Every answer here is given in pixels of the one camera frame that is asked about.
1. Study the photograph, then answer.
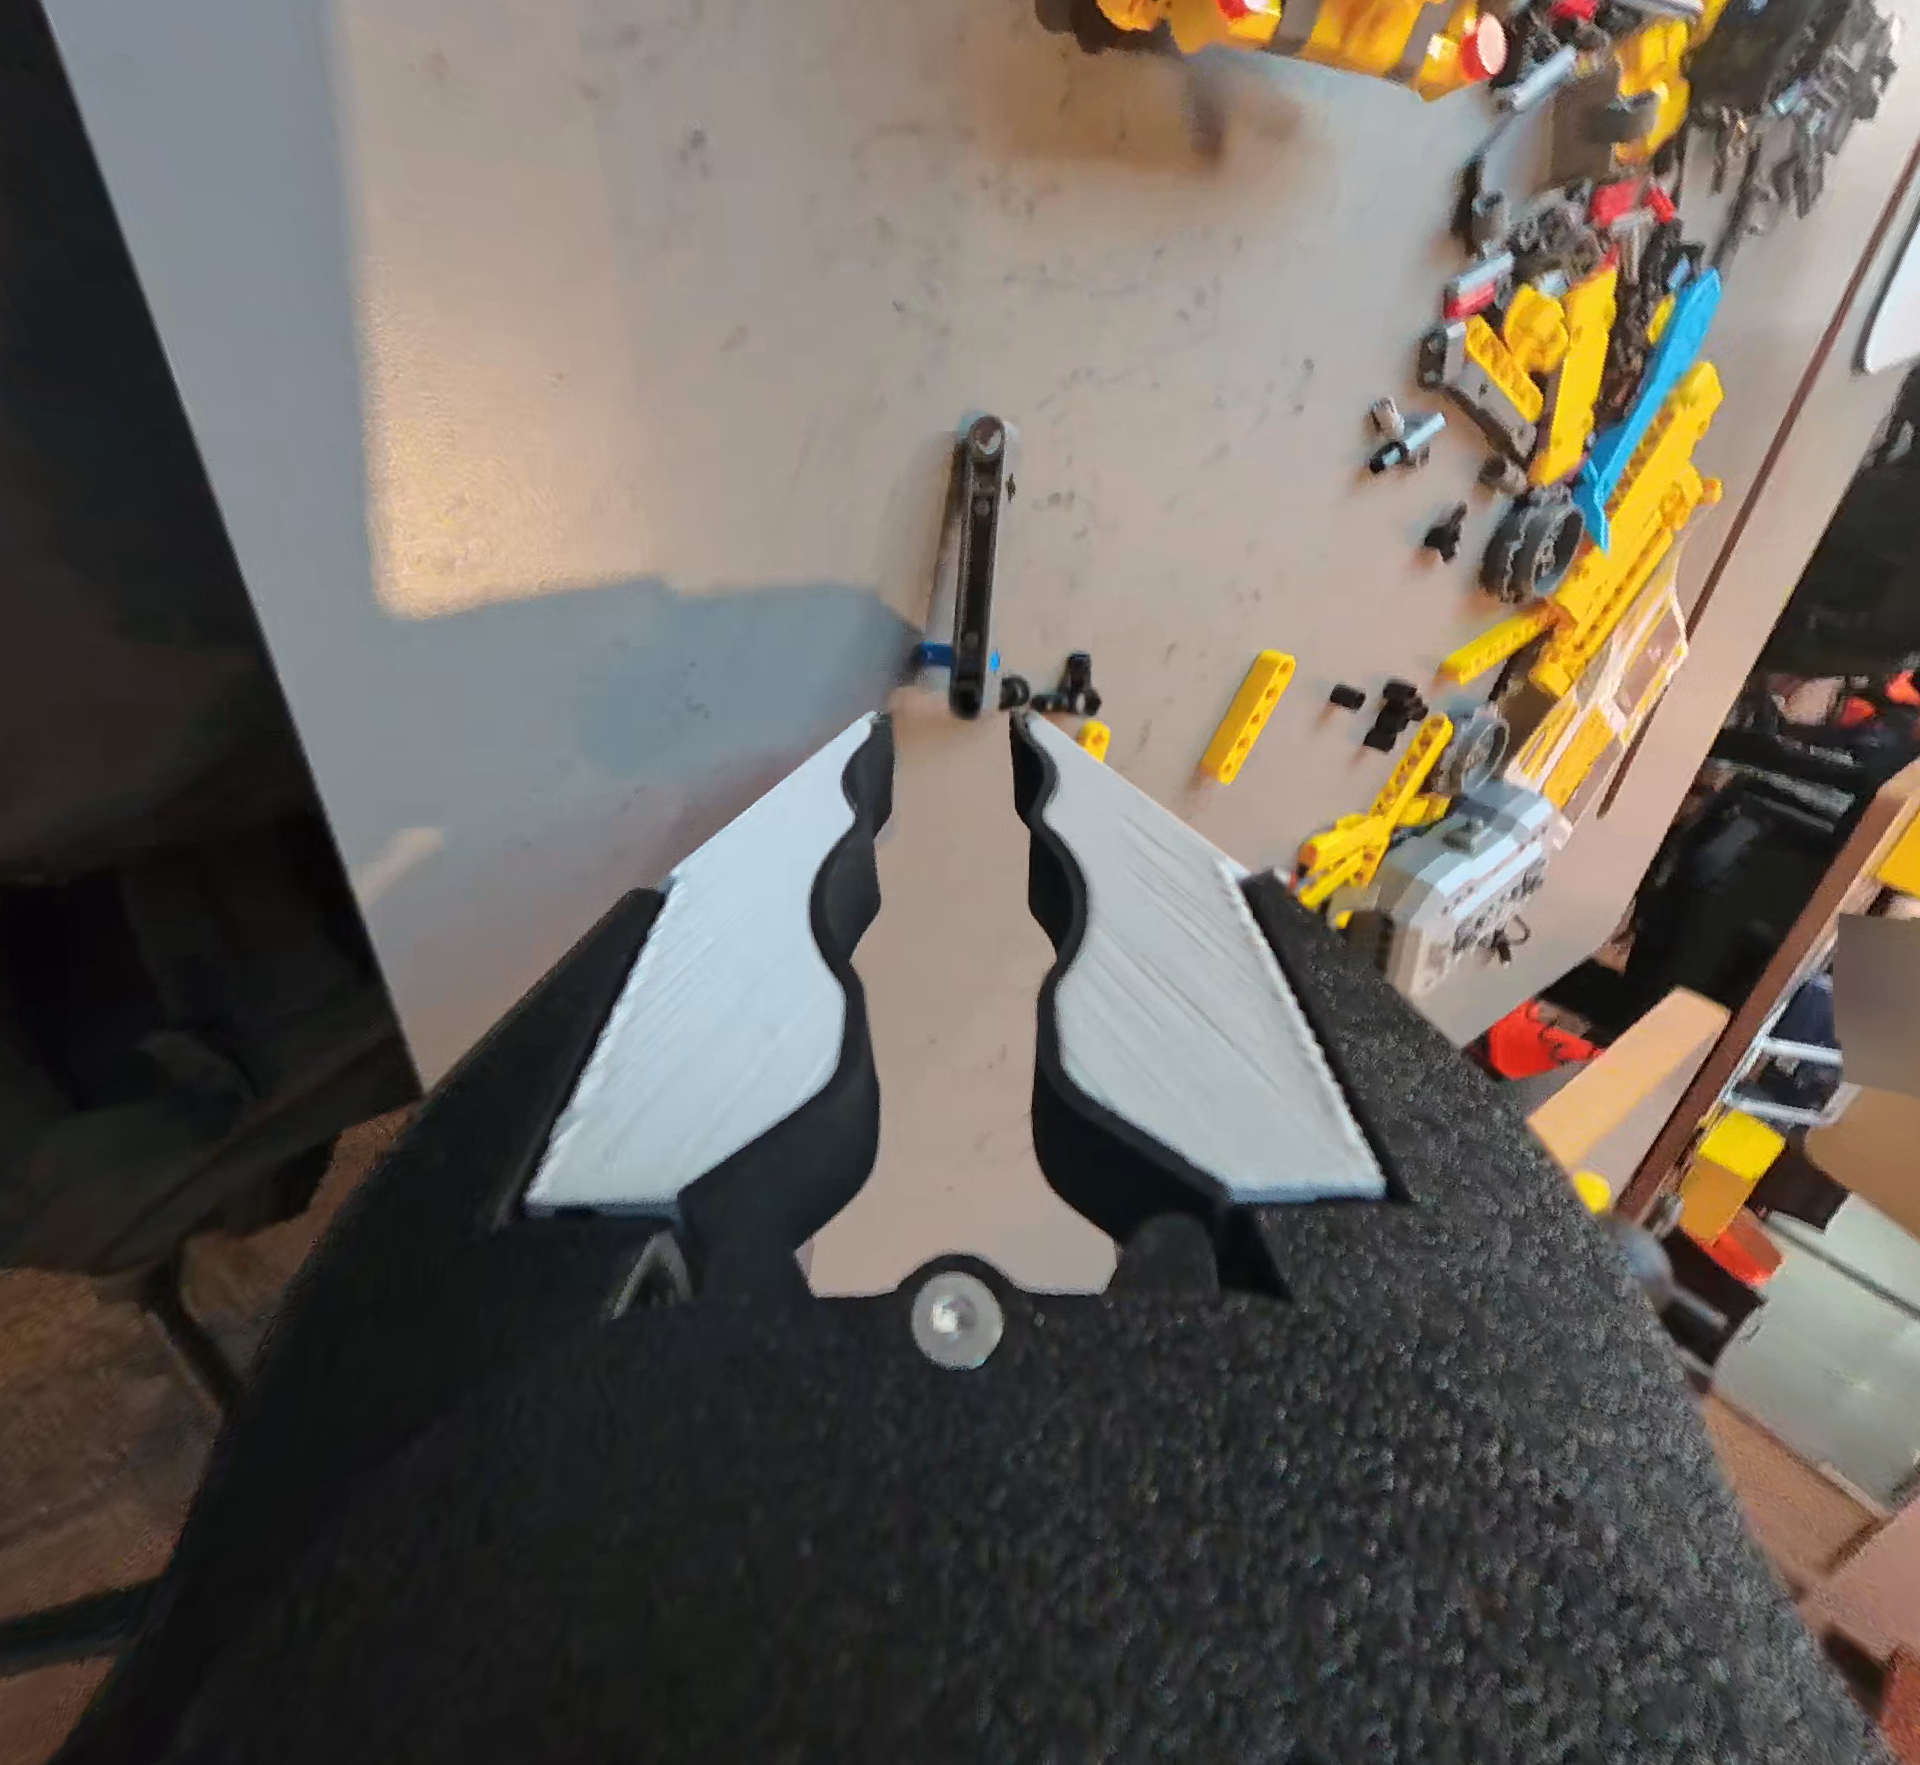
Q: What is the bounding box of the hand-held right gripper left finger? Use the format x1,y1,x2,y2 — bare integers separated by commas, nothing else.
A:
525,712,898,1253

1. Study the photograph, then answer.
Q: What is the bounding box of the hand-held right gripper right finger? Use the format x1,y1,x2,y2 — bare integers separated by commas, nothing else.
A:
1009,712,1389,1253

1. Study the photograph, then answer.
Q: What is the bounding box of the dark grey rack piece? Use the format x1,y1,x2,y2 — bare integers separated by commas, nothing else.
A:
907,413,1024,722

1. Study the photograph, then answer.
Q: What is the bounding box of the pile of mixed building pieces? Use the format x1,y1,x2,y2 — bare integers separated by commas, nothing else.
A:
1410,0,1920,478

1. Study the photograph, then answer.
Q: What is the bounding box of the side desk with wooden edge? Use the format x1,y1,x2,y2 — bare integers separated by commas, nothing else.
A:
1528,988,1730,1174

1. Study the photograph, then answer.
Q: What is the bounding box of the heap of yellow beams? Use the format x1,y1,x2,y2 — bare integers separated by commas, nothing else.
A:
1294,710,1461,916

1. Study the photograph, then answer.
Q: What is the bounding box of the grey battery hub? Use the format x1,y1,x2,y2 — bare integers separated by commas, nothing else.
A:
1368,780,1564,1004

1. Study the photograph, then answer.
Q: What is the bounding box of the yellow short holed beam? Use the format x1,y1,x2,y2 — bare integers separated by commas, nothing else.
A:
1197,651,1298,790

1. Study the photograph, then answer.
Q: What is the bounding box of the orange plastic object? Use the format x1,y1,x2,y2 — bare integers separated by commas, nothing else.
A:
1484,1001,1600,1080

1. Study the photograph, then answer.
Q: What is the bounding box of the yellow long holed beam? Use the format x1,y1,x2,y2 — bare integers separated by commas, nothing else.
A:
1439,600,1561,688

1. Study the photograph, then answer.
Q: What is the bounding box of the yellow black sticker sheet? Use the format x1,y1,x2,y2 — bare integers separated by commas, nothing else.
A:
1507,566,1695,813

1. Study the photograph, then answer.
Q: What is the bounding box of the small yellow box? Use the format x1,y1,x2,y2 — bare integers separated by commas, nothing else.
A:
1680,1112,1787,1244

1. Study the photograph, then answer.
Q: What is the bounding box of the large yellow panel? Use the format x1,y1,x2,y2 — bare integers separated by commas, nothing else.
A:
1591,362,1726,599
1528,476,1689,701

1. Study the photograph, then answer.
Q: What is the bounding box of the blue brick separator tool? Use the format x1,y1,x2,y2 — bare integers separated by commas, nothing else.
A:
1573,268,1724,551

